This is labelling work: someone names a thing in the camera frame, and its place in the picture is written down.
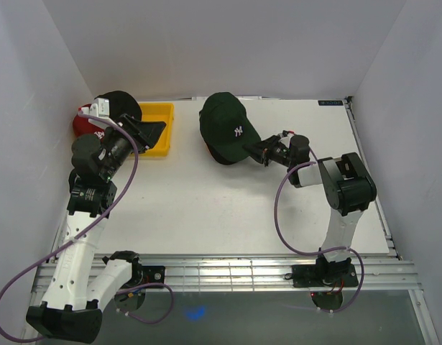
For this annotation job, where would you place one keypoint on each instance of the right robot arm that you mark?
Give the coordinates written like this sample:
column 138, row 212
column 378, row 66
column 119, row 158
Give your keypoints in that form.
column 347, row 184

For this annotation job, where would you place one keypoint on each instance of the dark green NY cap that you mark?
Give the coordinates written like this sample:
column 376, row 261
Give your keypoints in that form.
column 223, row 120

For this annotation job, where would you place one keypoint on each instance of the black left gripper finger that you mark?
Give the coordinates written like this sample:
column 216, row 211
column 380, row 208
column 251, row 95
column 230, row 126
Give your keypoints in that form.
column 151, row 131
column 129, row 124

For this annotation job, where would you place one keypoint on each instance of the yellow plastic tray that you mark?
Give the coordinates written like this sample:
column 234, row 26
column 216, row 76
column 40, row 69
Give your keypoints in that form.
column 162, row 116

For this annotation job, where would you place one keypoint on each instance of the black NY cap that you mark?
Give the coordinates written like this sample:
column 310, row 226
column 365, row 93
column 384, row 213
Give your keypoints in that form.
column 121, row 102

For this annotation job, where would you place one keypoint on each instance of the black cap gold logo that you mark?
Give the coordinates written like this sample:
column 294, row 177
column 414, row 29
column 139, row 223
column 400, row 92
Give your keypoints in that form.
column 227, row 154

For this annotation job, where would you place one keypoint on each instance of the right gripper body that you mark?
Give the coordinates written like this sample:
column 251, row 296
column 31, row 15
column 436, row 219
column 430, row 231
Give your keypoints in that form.
column 277, row 154

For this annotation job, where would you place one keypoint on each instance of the aluminium rail frame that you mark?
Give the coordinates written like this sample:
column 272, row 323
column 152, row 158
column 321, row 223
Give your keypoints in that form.
column 212, row 226

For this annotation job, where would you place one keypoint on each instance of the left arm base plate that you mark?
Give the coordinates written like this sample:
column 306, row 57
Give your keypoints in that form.
column 144, row 275

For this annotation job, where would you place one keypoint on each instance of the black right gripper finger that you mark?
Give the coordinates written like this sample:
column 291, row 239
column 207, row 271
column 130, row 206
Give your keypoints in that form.
column 258, row 157
column 257, row 147

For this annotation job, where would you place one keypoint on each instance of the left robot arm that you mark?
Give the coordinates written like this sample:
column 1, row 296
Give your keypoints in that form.
column 72, row 307

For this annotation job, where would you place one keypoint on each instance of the red LA cap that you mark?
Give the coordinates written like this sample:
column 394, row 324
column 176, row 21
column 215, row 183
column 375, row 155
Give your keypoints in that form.
column 82, row 126

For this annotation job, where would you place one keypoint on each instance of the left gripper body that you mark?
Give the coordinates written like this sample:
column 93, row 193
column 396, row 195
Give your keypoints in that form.
column 119, row 146

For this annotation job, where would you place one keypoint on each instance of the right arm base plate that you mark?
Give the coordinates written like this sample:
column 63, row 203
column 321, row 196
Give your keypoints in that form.
column 307, row 276

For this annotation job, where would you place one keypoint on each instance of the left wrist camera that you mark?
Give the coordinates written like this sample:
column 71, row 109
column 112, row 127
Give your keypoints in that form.
column 100, row 108

